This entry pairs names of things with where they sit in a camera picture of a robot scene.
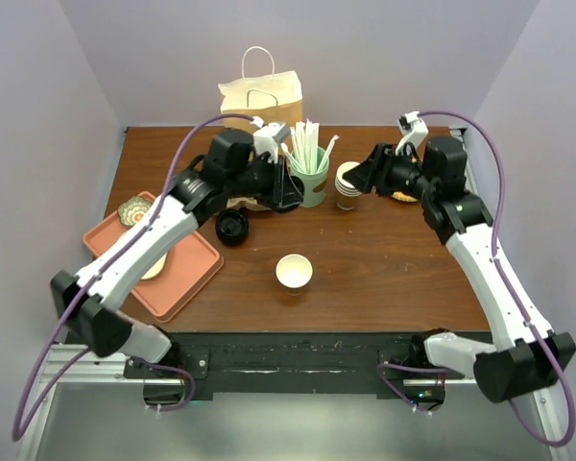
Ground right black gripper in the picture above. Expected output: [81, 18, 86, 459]
[342, 141, 436, 203]

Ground stack of paper cups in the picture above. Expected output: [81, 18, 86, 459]
[335, 161, 362, 210]

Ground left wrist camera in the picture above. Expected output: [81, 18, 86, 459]
[252, 122, 291, 163]

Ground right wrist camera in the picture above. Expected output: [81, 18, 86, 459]
[395, 111, 428, 156]

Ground pink plastic tray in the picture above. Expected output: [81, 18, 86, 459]
[83, 211, 224, 323]

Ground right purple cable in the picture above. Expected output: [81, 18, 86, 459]
[378, 109, 576, 448]

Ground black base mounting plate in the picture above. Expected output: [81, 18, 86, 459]
[124, 329, 491, 402]

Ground cardboard cup carrier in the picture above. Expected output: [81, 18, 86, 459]
[227, 197, 271, 212]

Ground single brown paper cup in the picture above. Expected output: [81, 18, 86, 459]
[275, 254, 313, 295]

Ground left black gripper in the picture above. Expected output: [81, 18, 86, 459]
[227, 153, 303, 207]

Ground wrapped straws bundle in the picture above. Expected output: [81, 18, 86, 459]
[281, 119, 340, 175]

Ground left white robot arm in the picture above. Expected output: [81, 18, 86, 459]
[51, 122, 302, 376]

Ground purple cable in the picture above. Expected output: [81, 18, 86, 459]
[378, 109, 576, 448]
[12, 113, 265, 443]

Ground cream square bowl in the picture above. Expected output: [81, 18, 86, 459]
[141, 253, 168, 280]

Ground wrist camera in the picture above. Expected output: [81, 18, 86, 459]
[252, 122, 291, 163]
[395, 111, 428, 156]

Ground small floral dish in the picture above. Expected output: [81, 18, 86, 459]
[117, 196, 153, 228]

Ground yellow woven coaster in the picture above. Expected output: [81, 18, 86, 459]
[392, 192, 418, 203]

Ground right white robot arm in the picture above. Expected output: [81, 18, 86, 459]
[342, 136, 576, 403]

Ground stack of black lids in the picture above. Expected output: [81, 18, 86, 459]
[215, 208, 250, 247]

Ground brown paper bag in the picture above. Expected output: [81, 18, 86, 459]
[218, 45, 303, 127]

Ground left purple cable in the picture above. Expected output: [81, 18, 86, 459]
[12, 113, 265, 443]

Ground green straw holder cup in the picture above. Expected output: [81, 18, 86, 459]
[291, 147, 329, 207]

